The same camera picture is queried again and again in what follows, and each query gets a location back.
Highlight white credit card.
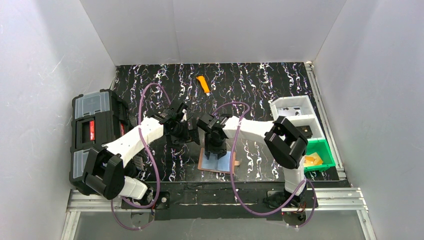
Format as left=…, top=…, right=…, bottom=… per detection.
left=278, top=106, right=302, bottom=117

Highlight black toolbox with clear lids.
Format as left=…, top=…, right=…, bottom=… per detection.
left=69, top=89, right=137, bottom=195

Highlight dark grey credit card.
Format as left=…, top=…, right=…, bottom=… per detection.
left=296, top=125, right=313, bottom=139

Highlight orange credit card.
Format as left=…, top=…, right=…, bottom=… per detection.
left=303, top=152, right=324, bottom=168

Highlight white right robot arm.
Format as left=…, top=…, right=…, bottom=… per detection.
left=197, top=114, right=308, bottom=197

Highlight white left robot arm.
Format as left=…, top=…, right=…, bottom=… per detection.
left=82, top=100, right=200, bottom=203

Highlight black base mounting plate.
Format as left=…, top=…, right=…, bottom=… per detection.
left=120, top=181, right=307, bottom=222

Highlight orange utility knife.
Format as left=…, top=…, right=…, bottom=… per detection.
left=196, top=75, right=211, bottom=96

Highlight white plastic bin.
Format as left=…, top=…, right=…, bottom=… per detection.
left=269, top=95, right=325, bottom=139

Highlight green plastic bin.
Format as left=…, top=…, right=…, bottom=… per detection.
left=304, top=138, right=336, bottom=172

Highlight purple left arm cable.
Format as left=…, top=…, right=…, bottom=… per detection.
left=109, top=82, right=173, bottom=231

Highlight aluminium frame rail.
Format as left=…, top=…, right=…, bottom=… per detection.
left=61, top=187, right=377, bottom=240

